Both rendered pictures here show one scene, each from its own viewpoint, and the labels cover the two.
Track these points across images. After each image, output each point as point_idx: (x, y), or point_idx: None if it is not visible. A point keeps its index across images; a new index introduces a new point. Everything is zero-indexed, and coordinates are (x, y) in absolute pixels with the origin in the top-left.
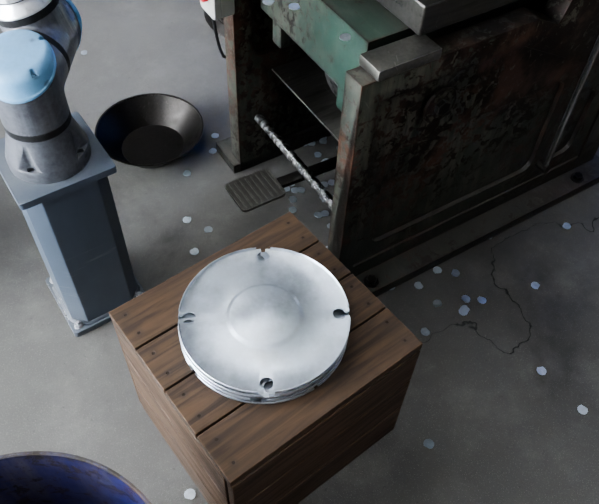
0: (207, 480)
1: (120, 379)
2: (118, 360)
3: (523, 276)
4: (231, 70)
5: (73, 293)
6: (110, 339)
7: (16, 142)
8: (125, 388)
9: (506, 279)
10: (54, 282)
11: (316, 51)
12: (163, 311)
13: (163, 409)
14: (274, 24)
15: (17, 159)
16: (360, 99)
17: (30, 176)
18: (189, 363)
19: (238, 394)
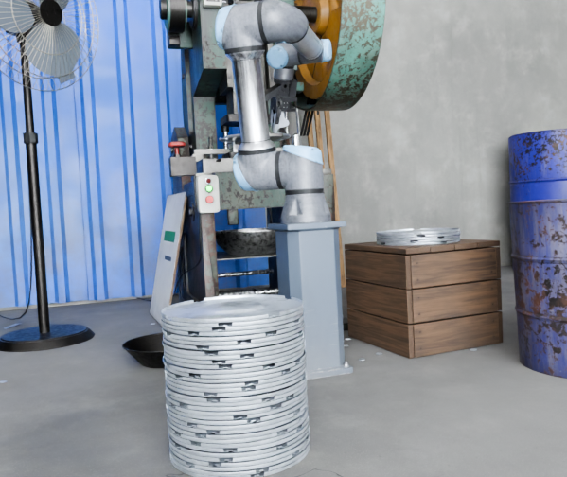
0: (482, 294)
1: (392, 362)
2: (376, 363)
3: (345, 309)
4: (210, 257)
5: (342, 326)
6: (358, 365)
7: (319, 195)
8: (399, 362)
9: (345, 310)
10: (321, 343)
11: (274, 200)
12: (406, 246)
13: (448, 282)
14: (231, 212)
15: (322, 206)
16: (333, 181)
17: (328, 215)
18: (440, 239)
19: (458, 235)
